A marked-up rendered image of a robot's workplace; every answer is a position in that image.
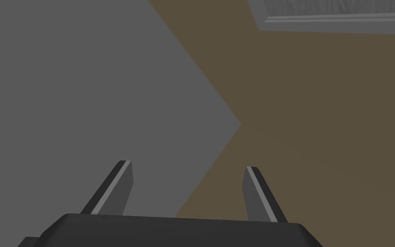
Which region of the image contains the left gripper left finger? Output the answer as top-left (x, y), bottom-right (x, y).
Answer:
top-left (80, 160), bottom-right (134, 217)

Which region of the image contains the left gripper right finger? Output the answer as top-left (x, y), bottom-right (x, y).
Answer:
top-left (242, 166), bottom-right (289, 223)

